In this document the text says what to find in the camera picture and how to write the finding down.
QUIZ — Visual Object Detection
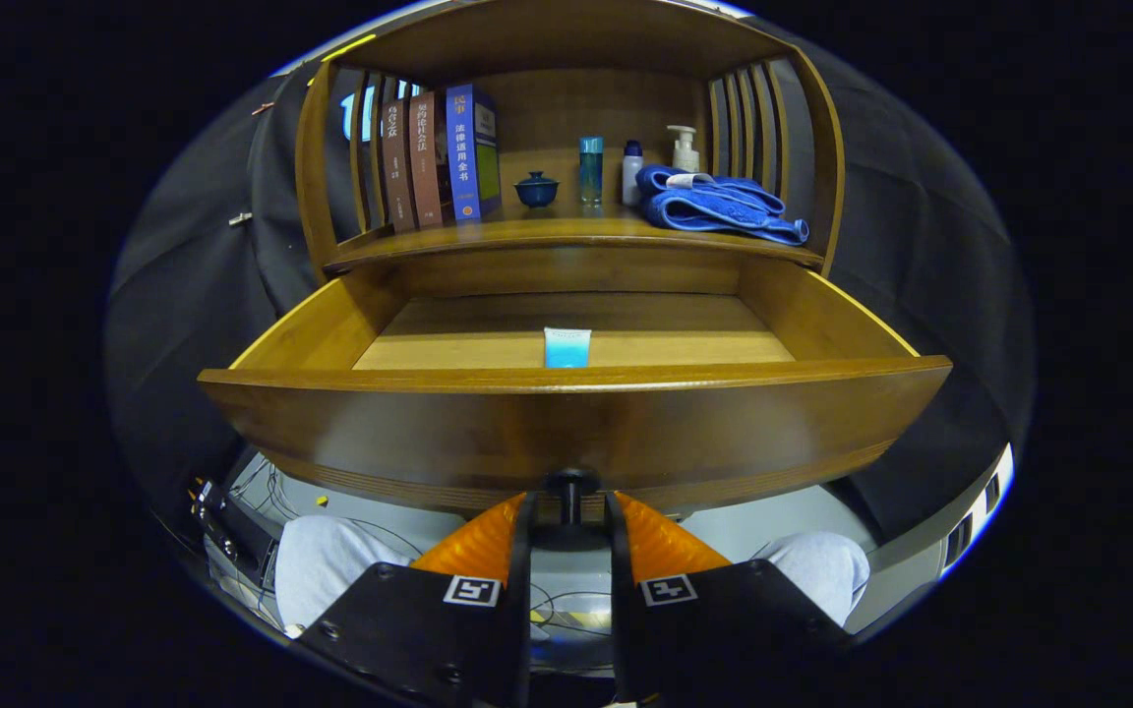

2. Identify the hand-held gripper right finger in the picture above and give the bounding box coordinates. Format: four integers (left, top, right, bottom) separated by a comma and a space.
606, 492, 853, 707

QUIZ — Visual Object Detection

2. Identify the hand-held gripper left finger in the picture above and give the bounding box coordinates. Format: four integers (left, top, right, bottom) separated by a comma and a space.
296, 492, 536, 708

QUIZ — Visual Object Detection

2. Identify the wooden drawer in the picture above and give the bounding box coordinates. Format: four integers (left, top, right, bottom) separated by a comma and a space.
198, 244, 953, 527

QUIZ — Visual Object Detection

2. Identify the light blue tube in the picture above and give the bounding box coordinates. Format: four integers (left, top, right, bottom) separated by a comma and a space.
543, 326, 592, 369

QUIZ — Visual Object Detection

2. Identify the wooden countertop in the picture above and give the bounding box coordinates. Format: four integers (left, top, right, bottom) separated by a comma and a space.
323, 202, 823, 271

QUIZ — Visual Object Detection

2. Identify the wooden cabinet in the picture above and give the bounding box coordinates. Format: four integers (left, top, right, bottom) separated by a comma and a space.
293, 0, 848, 281

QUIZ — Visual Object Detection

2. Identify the person's left leg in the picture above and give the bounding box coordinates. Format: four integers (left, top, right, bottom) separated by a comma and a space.
274, 516, 415, 630

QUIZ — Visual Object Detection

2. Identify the person's leg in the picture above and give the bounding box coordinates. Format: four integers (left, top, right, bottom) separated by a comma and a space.
758, 531, 870, 627
274, 516, 415, 630

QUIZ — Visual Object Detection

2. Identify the person's right leg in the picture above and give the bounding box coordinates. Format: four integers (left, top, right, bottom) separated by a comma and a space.
758, 531, 870, 627

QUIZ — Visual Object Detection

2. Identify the black power strip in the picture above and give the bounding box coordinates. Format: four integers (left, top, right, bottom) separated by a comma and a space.
191, 477, 277, 583

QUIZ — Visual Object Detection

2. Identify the white vented appliance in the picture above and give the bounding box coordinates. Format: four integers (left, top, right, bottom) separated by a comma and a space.
940, 447, 1015, 581

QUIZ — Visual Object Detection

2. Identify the blue lidded teacup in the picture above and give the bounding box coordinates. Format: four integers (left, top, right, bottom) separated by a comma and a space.
513, 171, 560, 208

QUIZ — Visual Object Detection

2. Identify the folded blue towel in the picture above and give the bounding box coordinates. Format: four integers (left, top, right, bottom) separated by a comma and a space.
636, 164, 810, 246

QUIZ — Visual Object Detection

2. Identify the clear teal bottle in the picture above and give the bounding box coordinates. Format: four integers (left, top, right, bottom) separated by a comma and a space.
579, 136, 605, 206

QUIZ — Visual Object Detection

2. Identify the thick blue book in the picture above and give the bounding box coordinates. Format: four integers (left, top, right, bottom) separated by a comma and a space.
446, 84, 502, 223

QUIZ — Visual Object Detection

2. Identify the reddish brown book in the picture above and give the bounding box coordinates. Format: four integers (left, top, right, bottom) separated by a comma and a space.
408, 90, 449, 229

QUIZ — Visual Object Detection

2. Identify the dark brown book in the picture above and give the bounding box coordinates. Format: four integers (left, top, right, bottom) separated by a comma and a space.
380, 95, 417, 234

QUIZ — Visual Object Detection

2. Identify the white pump bottle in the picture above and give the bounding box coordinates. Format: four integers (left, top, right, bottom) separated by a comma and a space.
667, 125, 700, 174

